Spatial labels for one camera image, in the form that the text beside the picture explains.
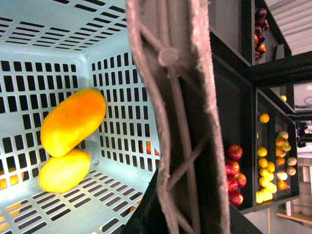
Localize brown basket handle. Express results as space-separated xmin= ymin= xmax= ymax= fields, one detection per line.
xmin=126 ymin=0 xmax=230 ymax=234

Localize light blue plastic basket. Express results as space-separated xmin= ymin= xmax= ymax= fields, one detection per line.
xmin=0 ymin=0 xmax=160 ymax=234

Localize yellow mango left upper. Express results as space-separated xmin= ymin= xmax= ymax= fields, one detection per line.
xmin=40 ymin=88 xmax=106 ymax=157

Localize yellow mango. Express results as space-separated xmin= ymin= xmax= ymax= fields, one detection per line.
xmin=38 ymin=149 xmax=91 ymax=193
xmin=40 ymin=88 xmax=106 ymax=157

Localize yellow mango centre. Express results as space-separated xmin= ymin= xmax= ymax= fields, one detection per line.
xmin=38 ymin=149 xmax=91 ymax=193

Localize red apples lower bin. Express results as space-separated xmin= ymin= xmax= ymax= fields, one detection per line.
xmin=225 ymin=144 xmax=247 ymax=206

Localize black fruit display shelf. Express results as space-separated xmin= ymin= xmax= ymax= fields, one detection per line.
xmin=209 ymin=0 xmax=312 ymax=214

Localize lemons in bin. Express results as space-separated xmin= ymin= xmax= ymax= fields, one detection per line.
xmin=256 ymin=112 xmax=277 ymax=205

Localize dark plums upper bin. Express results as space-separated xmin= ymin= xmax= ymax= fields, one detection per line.
xmin=254 ymin=8 xmax=270 ymax=61

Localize pears and oranges bin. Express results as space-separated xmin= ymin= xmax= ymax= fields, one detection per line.
xmin=275 ymin=131 xmax=297 ymax=190

